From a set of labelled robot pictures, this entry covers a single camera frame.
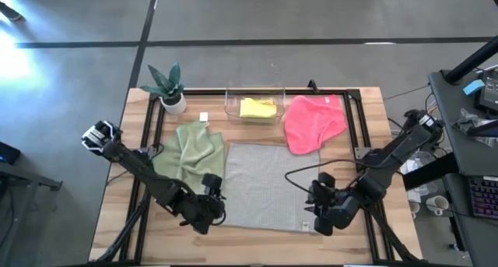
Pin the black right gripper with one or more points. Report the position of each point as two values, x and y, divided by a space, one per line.
342 208

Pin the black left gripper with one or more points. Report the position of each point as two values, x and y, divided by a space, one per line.
202 210

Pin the sage green microfiber towel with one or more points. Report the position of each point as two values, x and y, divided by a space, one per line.
190 150

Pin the grey waffle-weave towel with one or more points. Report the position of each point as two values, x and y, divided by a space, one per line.
264 181

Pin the pink microfiber towel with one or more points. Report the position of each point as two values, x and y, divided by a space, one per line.
311 123

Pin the yellow microfiber towel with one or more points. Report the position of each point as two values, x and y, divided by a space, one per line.
257 108

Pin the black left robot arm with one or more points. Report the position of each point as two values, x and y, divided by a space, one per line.
136 166

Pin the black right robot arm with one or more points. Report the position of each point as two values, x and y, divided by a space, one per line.
393 154

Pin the small white card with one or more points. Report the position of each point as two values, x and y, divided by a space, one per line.
203 116

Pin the white mug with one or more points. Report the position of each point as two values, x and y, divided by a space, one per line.
414 208
437 204

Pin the clear plastic bin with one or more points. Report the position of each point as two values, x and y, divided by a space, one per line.
233 103

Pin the snake plant in white pot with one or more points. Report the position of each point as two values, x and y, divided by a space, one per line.
171 95

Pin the grey desk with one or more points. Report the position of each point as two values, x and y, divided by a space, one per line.
474 158

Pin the backlit black keyboard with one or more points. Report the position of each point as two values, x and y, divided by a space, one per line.
484 197

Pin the dark side table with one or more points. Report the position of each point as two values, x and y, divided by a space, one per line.
19 181

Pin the light blue block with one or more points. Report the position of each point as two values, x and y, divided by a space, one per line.
473 87

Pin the black pole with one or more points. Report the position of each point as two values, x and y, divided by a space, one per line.
472 58

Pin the person's foot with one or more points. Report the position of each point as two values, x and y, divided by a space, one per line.
11 12

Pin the black aluminium table frame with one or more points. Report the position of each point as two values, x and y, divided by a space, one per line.
330 91

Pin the small black bracket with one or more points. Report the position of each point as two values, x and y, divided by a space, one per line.
313 86

